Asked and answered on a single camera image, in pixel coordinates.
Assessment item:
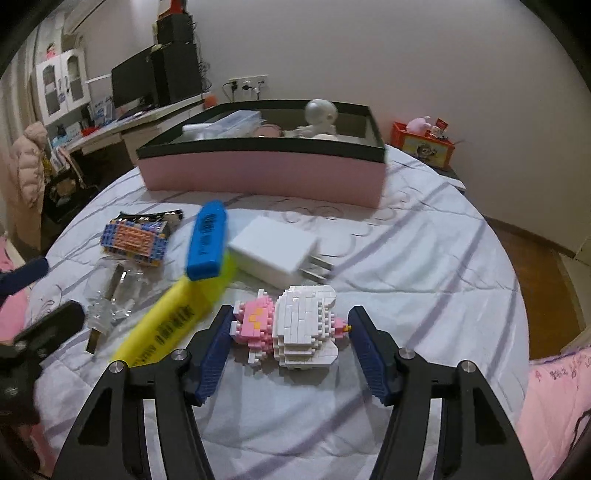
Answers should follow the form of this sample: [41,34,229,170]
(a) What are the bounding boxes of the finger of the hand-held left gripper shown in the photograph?
[0,257,49,298]
[13,300,86,357]

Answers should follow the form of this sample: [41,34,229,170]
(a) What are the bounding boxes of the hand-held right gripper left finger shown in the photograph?
[50,305,236,480]

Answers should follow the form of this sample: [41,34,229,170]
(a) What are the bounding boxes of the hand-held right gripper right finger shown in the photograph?
[347,305,529,480]

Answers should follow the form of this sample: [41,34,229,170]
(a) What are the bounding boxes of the yellow highlighter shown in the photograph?
[111,251,238,370]

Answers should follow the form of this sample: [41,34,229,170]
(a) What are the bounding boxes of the pink white block figure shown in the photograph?
[231,285,354,370]

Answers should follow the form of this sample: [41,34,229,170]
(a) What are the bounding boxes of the pink cardboard box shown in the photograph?
[136,99,387,209]

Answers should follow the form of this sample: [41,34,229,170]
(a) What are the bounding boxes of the striped white table cloth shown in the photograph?
[25,143,532,480]

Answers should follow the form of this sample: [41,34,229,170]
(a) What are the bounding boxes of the pink puffer jacket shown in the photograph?
[9,122,49,208]

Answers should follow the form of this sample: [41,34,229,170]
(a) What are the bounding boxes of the colourful block toy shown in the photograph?
[102,218,169,268]

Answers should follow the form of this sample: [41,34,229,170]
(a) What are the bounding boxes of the beige curtain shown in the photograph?
[0,23,51,139]

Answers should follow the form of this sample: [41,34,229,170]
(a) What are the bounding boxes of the pink blanket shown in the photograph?
[515,346,591,480]

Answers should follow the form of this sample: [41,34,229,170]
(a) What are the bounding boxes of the white desk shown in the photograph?
[60,92,218,176]

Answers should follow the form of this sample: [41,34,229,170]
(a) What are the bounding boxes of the white glass-door cabinet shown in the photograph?
[30,46,92,125]

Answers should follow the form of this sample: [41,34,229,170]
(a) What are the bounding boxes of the red toy box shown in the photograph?
[390,121,458,168]

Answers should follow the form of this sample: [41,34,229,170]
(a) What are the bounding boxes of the black computer monitor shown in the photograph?
[111,46,155,112]

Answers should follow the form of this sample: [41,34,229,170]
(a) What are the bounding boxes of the white astronaut figure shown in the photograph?
[284,98,340,139]

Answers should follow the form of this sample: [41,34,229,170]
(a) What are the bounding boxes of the black computer tower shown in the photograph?
[151,41,204,106]

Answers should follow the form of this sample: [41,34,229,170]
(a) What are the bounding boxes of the white power outlet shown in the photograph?
[228,74,269,92]

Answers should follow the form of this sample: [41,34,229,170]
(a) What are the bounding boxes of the small black speaker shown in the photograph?
[156,14,195,47]

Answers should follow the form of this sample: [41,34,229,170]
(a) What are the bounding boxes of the white wall charger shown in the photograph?
[228,215,334,291]

